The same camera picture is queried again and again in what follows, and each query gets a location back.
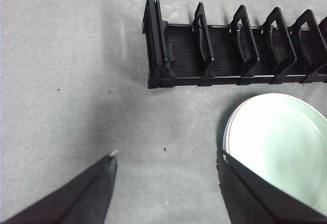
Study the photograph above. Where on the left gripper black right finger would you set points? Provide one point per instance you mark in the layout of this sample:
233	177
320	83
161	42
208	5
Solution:
250	203

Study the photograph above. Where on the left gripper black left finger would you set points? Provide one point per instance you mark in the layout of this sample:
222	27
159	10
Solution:
81	201

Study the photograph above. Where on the pink plate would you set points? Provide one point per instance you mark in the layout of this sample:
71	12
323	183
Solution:
231	129

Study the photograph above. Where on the pale green plate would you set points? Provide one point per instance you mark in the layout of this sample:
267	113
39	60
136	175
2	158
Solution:
281	145

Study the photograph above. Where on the black plate rack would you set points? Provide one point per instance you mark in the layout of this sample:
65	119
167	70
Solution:
184	55

